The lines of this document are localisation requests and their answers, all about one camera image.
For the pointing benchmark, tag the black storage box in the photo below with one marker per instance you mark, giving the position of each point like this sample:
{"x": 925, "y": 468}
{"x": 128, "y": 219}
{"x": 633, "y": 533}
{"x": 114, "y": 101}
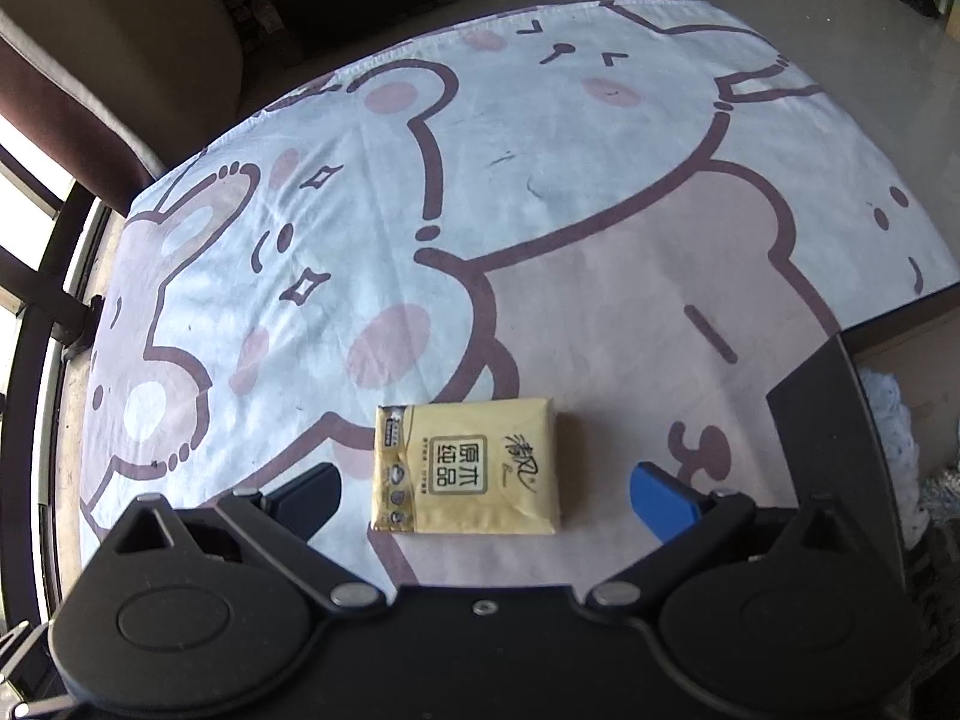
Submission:
{"x": 825, "y": 420}

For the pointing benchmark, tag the brown curtain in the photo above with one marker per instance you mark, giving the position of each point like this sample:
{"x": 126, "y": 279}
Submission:
{"x": 97, "y": 52}

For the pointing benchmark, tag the yellow tissue packet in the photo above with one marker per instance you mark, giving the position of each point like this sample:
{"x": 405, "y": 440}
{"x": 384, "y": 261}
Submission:
{"x": 480, "y": 465}

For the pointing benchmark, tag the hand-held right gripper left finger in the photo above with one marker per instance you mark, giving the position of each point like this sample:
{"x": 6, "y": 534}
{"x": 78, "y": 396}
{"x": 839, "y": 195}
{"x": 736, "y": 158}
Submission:
{"x": 315, "y": 496}

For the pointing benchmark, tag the black window railing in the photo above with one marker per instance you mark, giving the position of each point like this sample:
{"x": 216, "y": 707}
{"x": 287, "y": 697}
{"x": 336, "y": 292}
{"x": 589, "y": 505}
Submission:
{"x": 45, "y": 300}

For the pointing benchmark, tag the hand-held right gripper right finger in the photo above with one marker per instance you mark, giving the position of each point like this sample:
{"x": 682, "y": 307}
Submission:
{"x": 664, "y": 502}

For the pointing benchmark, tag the cartoon printed blanket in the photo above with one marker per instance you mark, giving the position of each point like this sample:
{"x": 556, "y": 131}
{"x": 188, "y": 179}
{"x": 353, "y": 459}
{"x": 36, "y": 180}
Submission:
{"x": 562, "y": 240}

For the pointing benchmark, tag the grey crochet toy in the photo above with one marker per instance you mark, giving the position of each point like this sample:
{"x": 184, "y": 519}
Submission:
{"x": 889, "y": 457}

